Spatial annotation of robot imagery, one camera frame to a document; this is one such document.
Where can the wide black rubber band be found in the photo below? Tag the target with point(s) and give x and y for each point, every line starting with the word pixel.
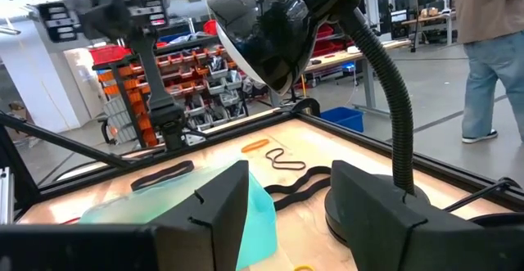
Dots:
pixel 286 201
pixel 188 166

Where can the teal translucent plastic bin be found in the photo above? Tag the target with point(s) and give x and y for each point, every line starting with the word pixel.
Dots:
pixel 135 205

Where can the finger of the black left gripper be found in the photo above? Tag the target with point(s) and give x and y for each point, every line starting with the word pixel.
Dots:
pixel 119 15
pixel 96 17

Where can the silver aluminium bracket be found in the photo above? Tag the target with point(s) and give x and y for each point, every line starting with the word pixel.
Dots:
pixel 6 197

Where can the orange rubber band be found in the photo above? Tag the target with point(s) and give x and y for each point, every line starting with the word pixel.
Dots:
pixel 249 147

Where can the thin yellow rubber band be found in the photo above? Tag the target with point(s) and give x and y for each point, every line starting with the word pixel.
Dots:
pixel 303 267

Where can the black gooseneck desk lamp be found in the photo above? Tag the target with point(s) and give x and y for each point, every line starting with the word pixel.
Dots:
pixel 282 29

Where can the shelf rack with orange bins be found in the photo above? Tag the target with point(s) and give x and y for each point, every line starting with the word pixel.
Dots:
pixel 135 95

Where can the thin dark brown rubber band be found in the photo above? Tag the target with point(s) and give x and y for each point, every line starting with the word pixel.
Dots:
pixel 304 165

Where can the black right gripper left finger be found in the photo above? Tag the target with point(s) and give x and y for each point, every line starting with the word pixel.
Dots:
pixel 213 230

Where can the person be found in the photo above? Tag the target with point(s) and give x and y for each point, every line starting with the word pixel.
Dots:
pixel 487 58

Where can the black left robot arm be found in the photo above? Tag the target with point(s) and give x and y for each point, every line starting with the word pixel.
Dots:
pixel 157 99

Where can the black aluminium table frame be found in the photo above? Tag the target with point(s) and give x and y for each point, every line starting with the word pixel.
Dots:
pixel 61 141

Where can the blue plastic floor bin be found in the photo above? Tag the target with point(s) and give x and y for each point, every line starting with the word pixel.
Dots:
pixel 344 119

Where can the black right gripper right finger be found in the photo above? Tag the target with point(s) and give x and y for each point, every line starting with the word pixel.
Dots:
pixel 376 222

